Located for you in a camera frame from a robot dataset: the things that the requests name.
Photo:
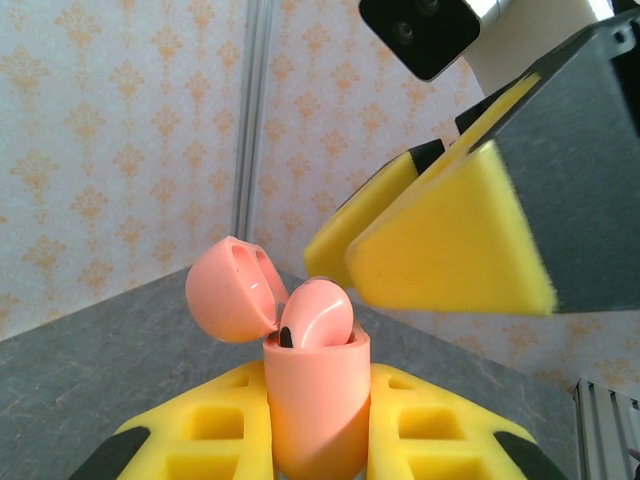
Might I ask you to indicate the pink earbud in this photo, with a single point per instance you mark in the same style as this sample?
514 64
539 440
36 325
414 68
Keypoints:
320 310

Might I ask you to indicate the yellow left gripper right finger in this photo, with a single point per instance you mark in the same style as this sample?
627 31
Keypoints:
440 450

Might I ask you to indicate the aluminium side rail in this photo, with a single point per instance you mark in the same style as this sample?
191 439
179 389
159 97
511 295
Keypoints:
605 435

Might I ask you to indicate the aluminium corner post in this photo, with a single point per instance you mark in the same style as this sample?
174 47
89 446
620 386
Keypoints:
252 125

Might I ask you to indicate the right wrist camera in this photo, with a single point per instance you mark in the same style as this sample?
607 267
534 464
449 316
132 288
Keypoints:
425 30

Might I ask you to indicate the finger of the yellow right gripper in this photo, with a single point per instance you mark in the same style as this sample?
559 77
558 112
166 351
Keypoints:
350 220
450 250

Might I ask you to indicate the pink earbud charging case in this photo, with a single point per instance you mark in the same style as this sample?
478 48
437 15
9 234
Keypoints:
315 400

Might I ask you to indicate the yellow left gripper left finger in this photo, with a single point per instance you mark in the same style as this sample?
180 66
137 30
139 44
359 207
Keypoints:
210 450

